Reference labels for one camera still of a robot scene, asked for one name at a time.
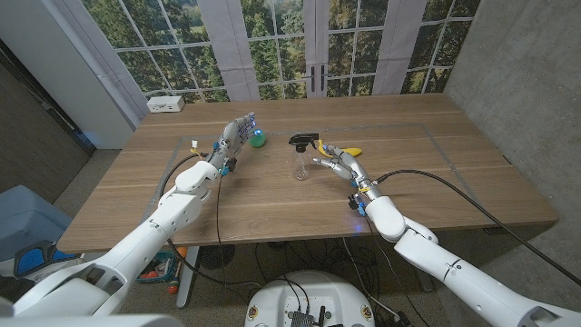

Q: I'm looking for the yellow toy banana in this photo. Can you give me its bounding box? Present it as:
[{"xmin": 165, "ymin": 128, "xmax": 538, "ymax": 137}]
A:
[{"xmin": 317, "ymin": 138, "xmax": 363, "ymax": 158}]

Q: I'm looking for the red green toy maraca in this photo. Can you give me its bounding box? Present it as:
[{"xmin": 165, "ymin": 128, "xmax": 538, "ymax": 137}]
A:
[{"xmin": 166, "ymin": 261, "xmax": 182, "ymax": 295}]

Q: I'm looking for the white table leg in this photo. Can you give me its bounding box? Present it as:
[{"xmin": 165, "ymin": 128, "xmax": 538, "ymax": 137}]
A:
[{"xmin": 175, "ymin": 246, "xmax": 202, "ymax": 310}]

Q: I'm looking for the white robot torso edge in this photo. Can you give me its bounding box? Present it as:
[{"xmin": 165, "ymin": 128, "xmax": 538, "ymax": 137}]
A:
[{"xmin": 0, "ymin": 312, "xmax": 185, "ymax": 327}]

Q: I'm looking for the thin black left wrist cable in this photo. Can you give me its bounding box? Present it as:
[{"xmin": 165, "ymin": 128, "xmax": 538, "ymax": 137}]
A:
[{"xmin": 214, "ymin": 175, "xmax": 229, "ymax": 250}]

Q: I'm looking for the teal toy basket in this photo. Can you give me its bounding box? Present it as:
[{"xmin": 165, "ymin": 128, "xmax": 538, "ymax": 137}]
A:
[{"xmin": 135, "ymin": 251, "xmax": 177, "ymax": 284}]

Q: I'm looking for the white power strip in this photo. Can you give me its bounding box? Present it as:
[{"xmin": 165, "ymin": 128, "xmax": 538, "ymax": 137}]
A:
[{"xmin": 146, "ymin": 94, "xmax": 186, "ymax": 114}]

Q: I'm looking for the clear plastic bottle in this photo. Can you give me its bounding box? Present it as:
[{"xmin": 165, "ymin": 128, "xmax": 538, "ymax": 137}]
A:
[{"xmin": 292, "ymin": 149, "xmax": 312, "ymax": 182}]

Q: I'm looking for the black round floor fan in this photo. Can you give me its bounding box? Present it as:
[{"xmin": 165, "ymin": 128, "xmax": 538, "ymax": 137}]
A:
[{"xmin": 199, "ymin": 243, "xmax": 236, "ymax": 272}]

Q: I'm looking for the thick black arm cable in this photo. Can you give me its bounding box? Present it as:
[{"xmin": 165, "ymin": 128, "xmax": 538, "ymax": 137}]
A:
[
  {"xmin": 374, "ymin": 168, "xmax": 581, "ymax": 288},
  {"xmin": 156, "ymin": 152, "xmax": 264, "ymax": 290}
]

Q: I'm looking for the black spray bottle head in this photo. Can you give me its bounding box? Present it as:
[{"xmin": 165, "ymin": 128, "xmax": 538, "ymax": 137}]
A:
[{"xmin": 288, "ymin": 133, "xmax": 320, "ymax": 154}]

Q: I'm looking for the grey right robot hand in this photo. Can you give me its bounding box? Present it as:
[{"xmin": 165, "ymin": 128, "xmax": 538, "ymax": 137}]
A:
[{"xmin": 311, "ymin": 144, "xmax": 383, "ymax": 204}]

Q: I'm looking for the printed window backdrop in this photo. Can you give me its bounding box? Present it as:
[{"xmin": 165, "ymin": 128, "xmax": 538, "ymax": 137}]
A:
[{"xmin": 58, "ymin": 0, "xmax": 482, "ymax": 104}]

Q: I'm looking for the green toy ball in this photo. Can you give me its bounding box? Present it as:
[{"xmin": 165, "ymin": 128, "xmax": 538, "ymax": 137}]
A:
[{"xmin": 248, "ymin": 130, "xmax": 268, "ymax": 149}]

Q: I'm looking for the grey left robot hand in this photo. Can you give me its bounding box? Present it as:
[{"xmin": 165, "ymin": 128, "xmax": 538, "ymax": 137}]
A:
[{"xmin": 206, "ymin": 112, "xmax": 264, "ymax": 177}]

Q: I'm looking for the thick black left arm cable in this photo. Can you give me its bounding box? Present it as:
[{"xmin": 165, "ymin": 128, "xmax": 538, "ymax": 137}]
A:
[{"xmin": 156, "ymin": 152, "xmax": 264, "ymax": 290}]

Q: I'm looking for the white sneaker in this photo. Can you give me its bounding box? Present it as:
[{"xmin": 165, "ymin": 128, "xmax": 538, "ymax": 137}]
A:
[{"xmin": 26, "ymin": 257, "xmax": 86, "ymax": 292}]

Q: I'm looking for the grey table leg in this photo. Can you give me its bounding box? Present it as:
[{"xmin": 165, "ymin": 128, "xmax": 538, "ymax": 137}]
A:
[{"xmin": 418, "ymin": 271, "xmax": 437, "ymax": 292}]

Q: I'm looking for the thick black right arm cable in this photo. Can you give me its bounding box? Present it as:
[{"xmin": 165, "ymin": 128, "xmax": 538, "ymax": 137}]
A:
[{"xmin": 374, "ymin": 168, "xmax": 581, "ymax": 288}]

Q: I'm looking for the white robot torso base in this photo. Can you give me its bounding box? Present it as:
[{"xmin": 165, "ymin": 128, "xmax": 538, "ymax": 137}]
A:
[{"xmin": 243, "ymin": 270, "xmax": 376, "ymax": 327}]

